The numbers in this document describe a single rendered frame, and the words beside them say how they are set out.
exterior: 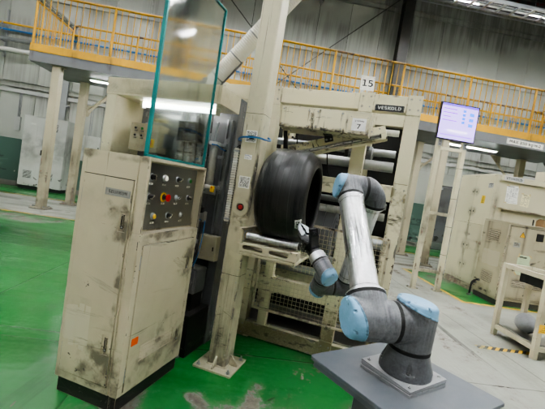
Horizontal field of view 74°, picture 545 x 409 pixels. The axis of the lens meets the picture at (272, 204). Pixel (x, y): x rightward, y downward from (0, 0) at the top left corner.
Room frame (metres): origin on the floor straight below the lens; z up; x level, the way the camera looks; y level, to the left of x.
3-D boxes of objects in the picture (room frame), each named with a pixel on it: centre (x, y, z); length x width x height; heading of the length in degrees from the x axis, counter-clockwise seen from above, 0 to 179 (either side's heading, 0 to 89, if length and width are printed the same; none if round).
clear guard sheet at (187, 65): (1.96, 0.54, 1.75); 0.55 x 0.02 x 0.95; 162
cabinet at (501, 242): (5.60, -3.91, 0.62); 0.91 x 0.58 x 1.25; 94
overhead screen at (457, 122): (5.53, -2.56, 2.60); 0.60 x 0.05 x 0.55; 94
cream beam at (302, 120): (2.53, -0.28, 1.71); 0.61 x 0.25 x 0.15; 72
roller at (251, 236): (2.15, -0.03, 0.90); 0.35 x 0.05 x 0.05; 72
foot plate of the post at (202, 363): (2.35, 0.18, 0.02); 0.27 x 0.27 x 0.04; 72
